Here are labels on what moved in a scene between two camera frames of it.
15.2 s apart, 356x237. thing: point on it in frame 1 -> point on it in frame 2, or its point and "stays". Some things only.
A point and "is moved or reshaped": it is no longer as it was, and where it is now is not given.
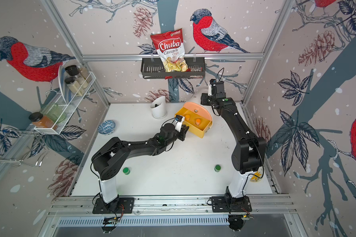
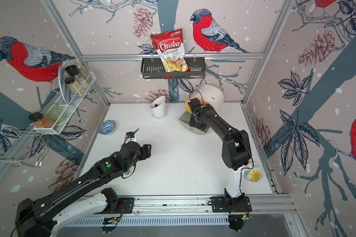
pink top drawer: [198, 109] is moved or reshaped
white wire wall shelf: [55, 120] stays
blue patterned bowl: [107, 127] stays
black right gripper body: [206, 100] -> [197, 124]
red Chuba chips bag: [170, 46] stays
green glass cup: [52, 111] stays
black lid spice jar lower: [74, 86] stays
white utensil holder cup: [158, 108] stays
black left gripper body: [181, 136] -> [143, 154]
